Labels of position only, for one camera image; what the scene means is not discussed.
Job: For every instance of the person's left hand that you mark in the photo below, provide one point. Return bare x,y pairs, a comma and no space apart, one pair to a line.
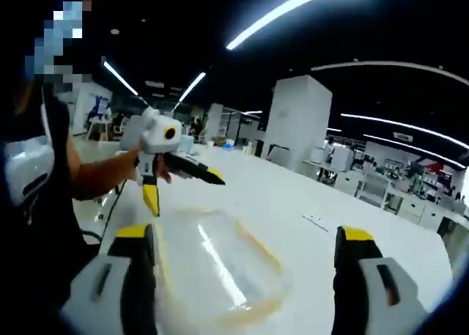
163,172

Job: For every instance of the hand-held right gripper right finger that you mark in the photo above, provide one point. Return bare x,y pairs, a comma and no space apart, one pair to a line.
370,298

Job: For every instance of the clear plastic storage box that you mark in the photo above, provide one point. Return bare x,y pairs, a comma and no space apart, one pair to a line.
273,261

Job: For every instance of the white chest device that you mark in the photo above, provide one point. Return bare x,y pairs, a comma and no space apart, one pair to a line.
27,170

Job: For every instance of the small blue box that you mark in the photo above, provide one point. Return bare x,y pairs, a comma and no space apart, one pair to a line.
228,145

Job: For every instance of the row of white desks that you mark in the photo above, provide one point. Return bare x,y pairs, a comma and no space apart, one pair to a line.
410,199

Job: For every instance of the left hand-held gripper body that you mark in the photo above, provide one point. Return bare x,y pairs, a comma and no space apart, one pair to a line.
161,133

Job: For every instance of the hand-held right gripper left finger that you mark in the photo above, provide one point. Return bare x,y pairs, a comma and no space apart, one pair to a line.
110,298

